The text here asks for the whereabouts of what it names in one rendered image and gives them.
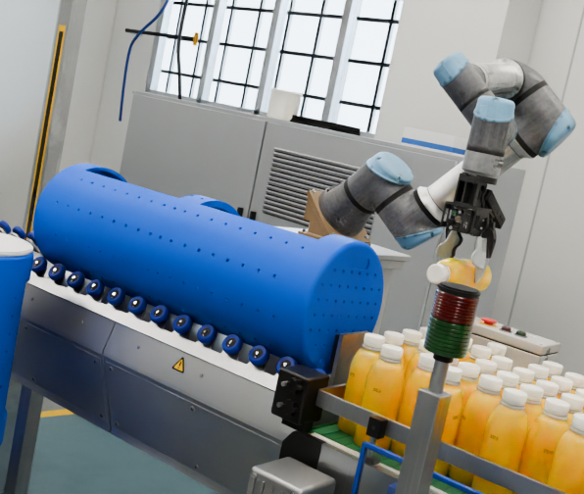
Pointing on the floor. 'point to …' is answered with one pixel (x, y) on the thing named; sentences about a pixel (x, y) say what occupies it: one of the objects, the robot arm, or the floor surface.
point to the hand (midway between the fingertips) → (462, 272)
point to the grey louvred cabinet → (297, 182)
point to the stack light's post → (423, 442)
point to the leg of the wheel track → (24, 442)
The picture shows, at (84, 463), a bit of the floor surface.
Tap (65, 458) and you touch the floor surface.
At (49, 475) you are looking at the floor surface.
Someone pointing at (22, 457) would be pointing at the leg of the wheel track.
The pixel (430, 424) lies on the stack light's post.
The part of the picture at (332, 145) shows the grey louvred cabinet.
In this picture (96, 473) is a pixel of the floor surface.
